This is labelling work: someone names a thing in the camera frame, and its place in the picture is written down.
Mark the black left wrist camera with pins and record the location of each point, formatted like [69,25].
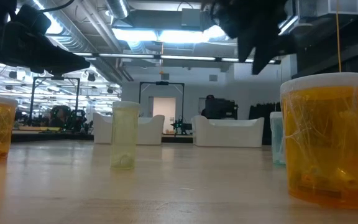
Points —
[31,18]

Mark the black equipment cart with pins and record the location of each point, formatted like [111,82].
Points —
[219,109]

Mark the black robot with green lights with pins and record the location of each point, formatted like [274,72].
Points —
[180,126]

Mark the long ceiling light bar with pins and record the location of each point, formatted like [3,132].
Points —
[182,57]

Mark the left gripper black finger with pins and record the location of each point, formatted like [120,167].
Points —
[57,72]
[70,59]

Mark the person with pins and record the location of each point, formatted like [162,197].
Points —
[59,115]

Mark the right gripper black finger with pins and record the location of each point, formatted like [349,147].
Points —
[264,57]
[245,46]

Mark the teal pill bottle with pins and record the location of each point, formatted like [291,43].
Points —
[277,138]

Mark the large white ceiling unit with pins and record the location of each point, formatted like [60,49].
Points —
[328,7]

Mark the yellow-green pill bottle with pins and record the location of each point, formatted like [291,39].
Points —
[124,135]

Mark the silver round air duct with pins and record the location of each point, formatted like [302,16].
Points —
[118,7]

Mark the black curtain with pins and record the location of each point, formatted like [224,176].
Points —
[259,115]

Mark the white plastic bin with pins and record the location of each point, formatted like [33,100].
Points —
[228,133]
[151,130]

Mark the long wooden workbench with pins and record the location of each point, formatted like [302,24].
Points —
[42,135]

